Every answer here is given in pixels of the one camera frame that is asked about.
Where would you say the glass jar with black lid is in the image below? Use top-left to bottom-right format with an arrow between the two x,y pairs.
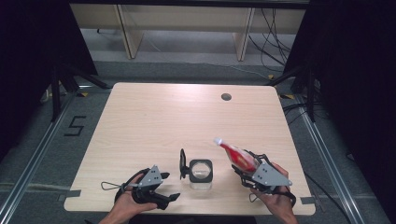
178,147 -> 215,191

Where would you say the white floor cable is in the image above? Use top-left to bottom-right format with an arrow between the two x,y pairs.
146,36 -> 273,79

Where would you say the black metal stand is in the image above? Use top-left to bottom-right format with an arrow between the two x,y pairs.
265,66 -> 318,123
49,62 -> 112,123

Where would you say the black curtain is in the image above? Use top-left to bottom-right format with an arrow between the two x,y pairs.
0,0 -> 98,162
283,0 -> 396,217

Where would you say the black hand strap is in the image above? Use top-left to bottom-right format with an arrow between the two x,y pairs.
113,168 -> 151,203
248,186 -> 297,208

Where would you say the thin wire loop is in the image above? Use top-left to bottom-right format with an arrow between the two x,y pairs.
101,181 -> 132,191

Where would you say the person's left hand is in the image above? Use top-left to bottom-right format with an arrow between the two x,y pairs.
113,173 -> 159,218

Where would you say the aluminium floor rail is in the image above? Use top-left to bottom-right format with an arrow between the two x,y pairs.
0,90 -> 79,224
295,92 -> 366,224

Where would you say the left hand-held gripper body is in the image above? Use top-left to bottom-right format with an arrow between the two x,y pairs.
130,165 -> 163,205

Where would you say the black floor cable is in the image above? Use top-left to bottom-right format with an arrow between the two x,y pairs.
303,172 -> 353,224

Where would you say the red and white sugar pouch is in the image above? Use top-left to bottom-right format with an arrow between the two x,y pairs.
213,137 -> 262,174

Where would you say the light wooden shelf unit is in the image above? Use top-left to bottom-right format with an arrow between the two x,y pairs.
68,3 -> 307,62

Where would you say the person's right hand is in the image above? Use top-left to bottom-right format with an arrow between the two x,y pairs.
249,162 -> 297,217

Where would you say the bundle of black cables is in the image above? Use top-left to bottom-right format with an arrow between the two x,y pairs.
247,7 -> 297,73

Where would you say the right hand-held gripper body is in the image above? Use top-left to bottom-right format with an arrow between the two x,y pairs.
247,161 -> 293,194

